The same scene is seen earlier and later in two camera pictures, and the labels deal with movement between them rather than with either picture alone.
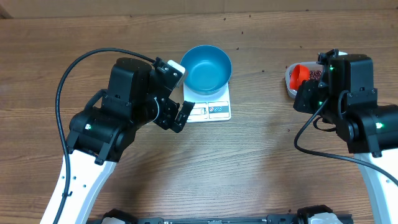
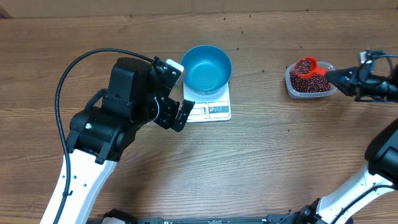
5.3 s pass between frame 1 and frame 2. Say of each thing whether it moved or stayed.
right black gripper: moved
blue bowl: stayed
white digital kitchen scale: stayed
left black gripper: stayed
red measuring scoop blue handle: moved
